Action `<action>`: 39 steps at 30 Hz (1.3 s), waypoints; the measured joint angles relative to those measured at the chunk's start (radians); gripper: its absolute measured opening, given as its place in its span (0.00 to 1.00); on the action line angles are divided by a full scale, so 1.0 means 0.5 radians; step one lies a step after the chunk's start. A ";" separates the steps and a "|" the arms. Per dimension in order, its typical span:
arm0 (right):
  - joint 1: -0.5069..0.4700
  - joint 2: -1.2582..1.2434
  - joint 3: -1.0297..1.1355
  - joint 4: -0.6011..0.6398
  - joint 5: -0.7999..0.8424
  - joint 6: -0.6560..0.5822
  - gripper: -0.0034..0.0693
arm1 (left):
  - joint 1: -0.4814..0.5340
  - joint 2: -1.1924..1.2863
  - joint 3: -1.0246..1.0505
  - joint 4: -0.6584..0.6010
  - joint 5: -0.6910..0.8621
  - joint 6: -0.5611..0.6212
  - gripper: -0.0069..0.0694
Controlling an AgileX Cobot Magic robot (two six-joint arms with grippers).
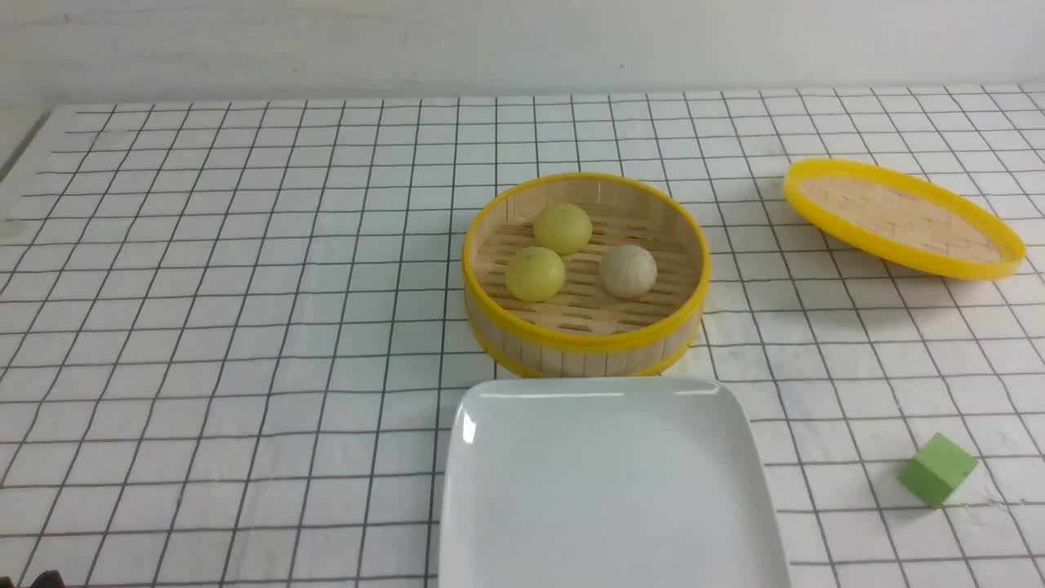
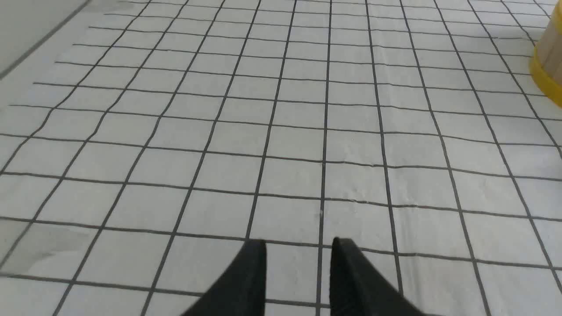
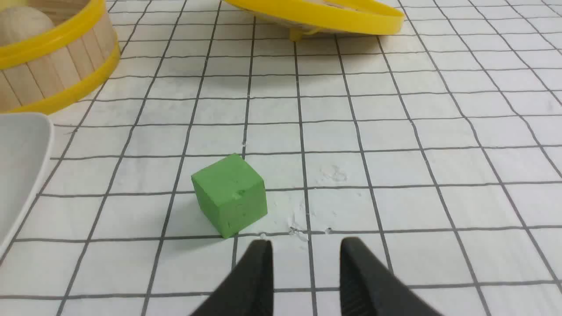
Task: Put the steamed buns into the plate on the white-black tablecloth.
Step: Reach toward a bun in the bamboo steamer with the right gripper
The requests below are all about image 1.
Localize yellow steamed bun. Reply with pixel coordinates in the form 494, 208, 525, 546
505, 246, 565, 302
533, 203, 593, 256

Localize beige steamed bun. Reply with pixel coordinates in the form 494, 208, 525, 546
598, 244, 658, 299

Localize white square plate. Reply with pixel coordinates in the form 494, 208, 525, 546
438, 377, 792, 587

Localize yellow-rimmed bamboo steamer basket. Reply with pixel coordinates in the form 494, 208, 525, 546
460, 172, 712, 377

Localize white grid tablecloth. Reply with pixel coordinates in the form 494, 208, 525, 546
1, 83, 1044, 587

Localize yellow-rimmed bamboo steamer lid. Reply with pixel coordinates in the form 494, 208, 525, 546
781, 158, 1026, 282

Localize green foam cube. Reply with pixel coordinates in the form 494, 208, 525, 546
898, 433, 978, 510

